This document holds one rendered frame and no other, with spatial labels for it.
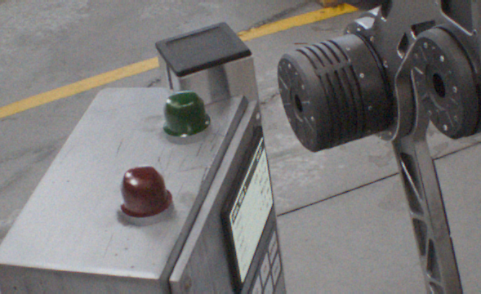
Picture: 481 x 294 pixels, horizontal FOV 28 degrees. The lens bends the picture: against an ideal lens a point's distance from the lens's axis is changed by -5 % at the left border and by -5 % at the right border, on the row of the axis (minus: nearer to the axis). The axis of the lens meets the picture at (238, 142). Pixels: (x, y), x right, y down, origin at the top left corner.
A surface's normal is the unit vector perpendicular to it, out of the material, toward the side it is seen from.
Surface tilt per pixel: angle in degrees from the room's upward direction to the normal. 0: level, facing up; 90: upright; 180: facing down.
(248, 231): 90
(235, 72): 90
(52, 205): 0
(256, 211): 90
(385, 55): 90
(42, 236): 0
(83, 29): 0
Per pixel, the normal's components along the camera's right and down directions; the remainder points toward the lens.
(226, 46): -0.14, -0.84
